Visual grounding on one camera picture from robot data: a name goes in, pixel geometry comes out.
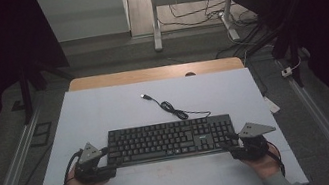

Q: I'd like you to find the small white box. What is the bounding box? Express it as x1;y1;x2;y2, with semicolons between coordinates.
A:
280;66;294;79

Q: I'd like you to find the black keyboard cable with plug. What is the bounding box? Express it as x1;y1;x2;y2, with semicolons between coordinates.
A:
139;83;212;129

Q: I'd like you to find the white paper tag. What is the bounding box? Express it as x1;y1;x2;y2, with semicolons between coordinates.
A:
262;93;282;116

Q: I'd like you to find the person's right hand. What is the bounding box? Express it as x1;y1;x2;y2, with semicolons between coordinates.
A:
241;145;285;183

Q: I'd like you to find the hand-held gripper black cable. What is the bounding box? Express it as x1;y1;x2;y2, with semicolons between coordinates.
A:
263;138;288;179
55;149;90;185

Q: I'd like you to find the tangle of floor cables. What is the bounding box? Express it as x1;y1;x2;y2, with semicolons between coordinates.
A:
155;0;273;70

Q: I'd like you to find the right hand-held gripper black cable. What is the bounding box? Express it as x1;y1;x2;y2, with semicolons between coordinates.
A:
263;138;288;179

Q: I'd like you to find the black computer keyboard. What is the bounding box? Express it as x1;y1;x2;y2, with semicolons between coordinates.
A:
101;109;241;171

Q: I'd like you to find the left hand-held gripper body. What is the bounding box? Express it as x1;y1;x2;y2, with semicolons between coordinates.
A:
69;140;108;185

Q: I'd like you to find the left hand-held gripper black cable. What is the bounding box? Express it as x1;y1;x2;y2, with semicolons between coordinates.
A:
55;149;90;185

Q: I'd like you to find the white cabinet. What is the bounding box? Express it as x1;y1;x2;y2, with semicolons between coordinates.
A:
36;0;133;47

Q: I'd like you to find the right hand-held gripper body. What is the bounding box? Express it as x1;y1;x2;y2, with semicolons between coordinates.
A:
236;117;282;163

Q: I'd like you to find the black metal stand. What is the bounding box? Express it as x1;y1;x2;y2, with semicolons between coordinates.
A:
14;54;80;126
241;16;308;96

